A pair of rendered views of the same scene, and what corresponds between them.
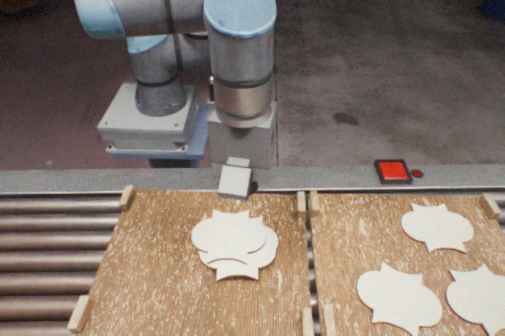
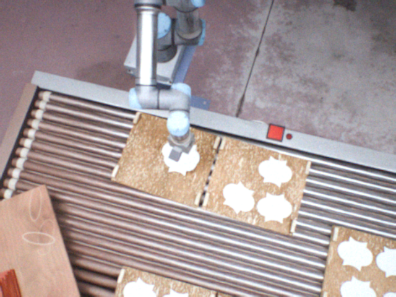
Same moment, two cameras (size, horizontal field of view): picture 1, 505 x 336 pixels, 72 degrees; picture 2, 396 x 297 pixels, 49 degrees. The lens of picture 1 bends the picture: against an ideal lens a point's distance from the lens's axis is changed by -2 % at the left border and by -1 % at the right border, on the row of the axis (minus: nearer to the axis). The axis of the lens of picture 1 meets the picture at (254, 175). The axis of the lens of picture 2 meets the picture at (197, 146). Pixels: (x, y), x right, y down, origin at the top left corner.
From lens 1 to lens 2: 1.31 m
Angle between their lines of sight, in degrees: 30
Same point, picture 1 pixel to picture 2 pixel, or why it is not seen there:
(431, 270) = (259, 190)
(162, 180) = not seen: hidden behind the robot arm
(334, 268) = (219, 178)
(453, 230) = (281, 176)
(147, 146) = not seen: hidden behind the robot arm
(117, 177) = not seen: hidden behind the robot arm
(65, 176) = (106, 91)
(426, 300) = (249, 202)
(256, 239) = (189, 158)
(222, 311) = (168, 183)
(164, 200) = (154, 123)
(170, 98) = (166, 55)
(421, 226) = (267, 169)
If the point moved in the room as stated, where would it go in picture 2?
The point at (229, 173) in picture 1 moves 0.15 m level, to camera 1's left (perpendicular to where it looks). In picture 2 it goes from (173, 152) to (137, 143)
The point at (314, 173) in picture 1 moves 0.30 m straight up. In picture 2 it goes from (234, 122) to (237, 96)
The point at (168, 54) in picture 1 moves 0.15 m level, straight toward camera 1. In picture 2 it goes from (167, 41) to (166, 72)
